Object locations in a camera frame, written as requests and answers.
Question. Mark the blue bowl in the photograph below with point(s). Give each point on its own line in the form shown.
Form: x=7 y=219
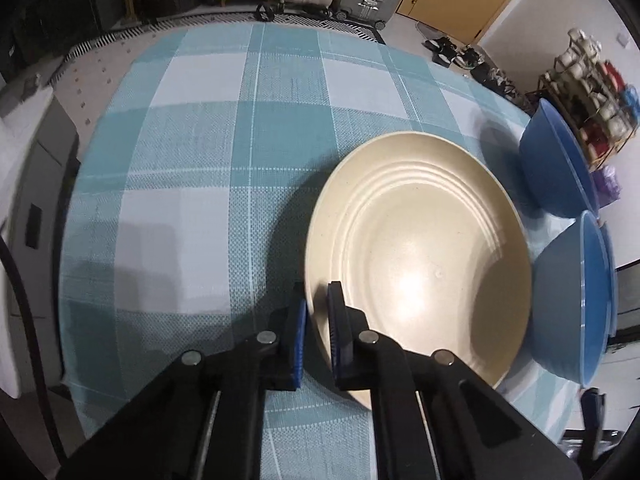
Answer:
x=560 y=300
x=545 y=165

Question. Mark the grey side cabinet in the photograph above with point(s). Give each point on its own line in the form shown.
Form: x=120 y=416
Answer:
x=45 y=160

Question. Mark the black cabinet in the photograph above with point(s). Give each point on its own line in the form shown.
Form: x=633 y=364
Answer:
x=65 y=5

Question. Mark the white wall switch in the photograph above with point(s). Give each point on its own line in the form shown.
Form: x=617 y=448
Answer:
x=622 y=41

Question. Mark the wooden shoe rack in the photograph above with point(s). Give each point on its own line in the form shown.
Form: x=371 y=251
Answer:
x=595 y=110

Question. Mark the teal checked tablecloth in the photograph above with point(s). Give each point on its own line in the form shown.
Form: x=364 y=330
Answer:
x=200 y=210

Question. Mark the purple plastic bag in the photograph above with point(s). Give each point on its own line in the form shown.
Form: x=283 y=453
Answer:
x=607 y=185

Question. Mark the cream ribbed plate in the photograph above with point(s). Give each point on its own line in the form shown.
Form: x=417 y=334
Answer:
x=425 y=240

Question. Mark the row of shoes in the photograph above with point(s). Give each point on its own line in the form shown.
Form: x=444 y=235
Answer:
x=475 y=67

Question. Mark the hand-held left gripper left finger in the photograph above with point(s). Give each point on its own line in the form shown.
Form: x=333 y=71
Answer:
x=300 y=340

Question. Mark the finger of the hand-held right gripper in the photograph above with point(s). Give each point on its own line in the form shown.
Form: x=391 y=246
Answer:
x=593 y=410

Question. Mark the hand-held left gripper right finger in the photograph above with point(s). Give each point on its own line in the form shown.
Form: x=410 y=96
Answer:
x=334 y=330

